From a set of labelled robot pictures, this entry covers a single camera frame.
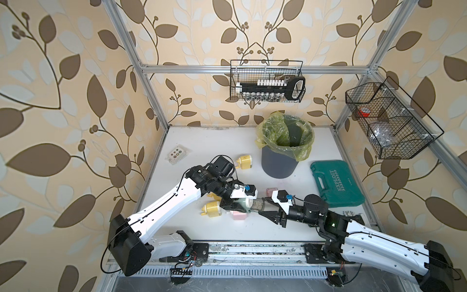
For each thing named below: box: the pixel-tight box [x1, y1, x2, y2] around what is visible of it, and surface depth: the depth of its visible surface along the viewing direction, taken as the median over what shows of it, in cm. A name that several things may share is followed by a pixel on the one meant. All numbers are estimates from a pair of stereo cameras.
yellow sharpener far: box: [235, 154, 253, 170], surface depth 98 cm
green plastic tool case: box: [310, 159, 365, 208], surface depth 91 cm
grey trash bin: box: [261, 146, 300, 179], surface depth 98 cm
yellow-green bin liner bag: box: [254, 111, 315, 162], surface depth 84 cm
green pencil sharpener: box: [233, 197, 254, 213], surface depth 66 cm
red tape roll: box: [357, 107, 371, 118], surface depth 83 cm
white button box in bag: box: [164, 144, 193, 165], surface depth 106 cm
